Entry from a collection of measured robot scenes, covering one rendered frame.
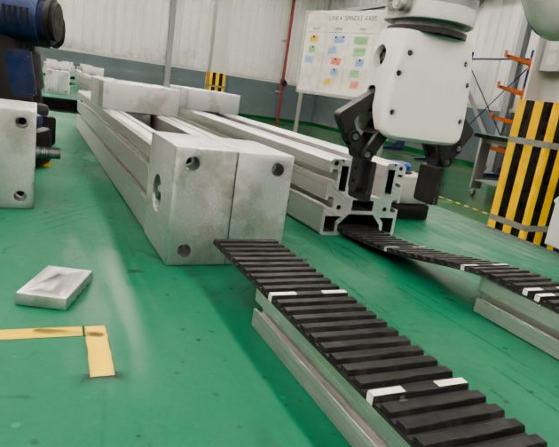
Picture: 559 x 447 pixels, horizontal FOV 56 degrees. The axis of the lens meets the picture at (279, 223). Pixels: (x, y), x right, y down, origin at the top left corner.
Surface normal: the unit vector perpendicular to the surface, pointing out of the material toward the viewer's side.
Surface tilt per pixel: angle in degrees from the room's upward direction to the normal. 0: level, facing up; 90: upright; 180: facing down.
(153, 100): 90
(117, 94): 90
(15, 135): 90
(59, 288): 0
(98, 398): 0
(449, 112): 90
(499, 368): 0
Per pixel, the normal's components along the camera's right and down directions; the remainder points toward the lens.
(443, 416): 0.14, -0.96
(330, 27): -0.72, 0.07
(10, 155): 0.40, 0.28
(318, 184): -0.90, -0.03
